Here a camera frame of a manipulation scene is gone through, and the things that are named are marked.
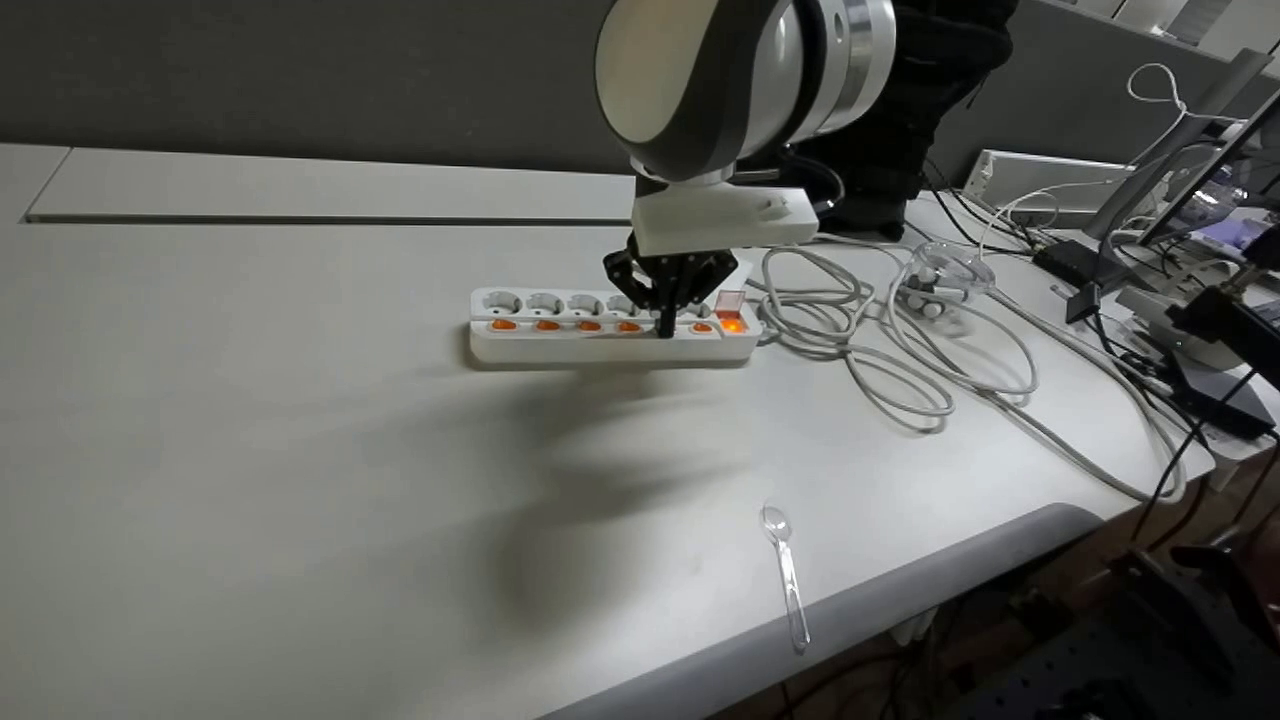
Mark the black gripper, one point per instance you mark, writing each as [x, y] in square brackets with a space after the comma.
[682, 252]

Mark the white power strip orange switches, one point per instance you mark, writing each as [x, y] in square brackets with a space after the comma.
[585, 342]

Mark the white round power plug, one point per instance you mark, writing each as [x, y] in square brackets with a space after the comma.
[933, 290]

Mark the gray flat device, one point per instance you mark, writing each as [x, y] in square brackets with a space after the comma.
[1041, 179]

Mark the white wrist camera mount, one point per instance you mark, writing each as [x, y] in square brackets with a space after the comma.
[723, 212]

